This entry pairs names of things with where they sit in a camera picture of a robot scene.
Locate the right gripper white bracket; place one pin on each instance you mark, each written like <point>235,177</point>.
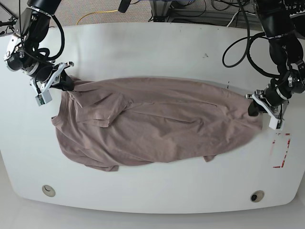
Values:
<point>51,77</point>

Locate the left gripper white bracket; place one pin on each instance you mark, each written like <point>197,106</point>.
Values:
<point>270,101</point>

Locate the mauve pink T-shirt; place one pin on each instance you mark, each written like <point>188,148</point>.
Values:
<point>137,121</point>

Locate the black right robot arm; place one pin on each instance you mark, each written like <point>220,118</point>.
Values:
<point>23,51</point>

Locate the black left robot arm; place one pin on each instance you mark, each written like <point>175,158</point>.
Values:
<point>281,21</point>

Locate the red tape rectangle marking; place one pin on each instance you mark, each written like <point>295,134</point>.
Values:
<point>279,149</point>

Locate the black tripod stand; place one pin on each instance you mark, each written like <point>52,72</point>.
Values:
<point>8,25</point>

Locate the right table cable grommet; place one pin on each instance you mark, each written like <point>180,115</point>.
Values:
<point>257,196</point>

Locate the table cable grommet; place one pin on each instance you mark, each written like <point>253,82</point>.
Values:
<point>257,196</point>
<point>48,191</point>

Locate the left table cable grommet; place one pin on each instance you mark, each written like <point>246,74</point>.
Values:
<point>48,191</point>

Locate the aluminium frame base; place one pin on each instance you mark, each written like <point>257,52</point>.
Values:
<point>170,10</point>

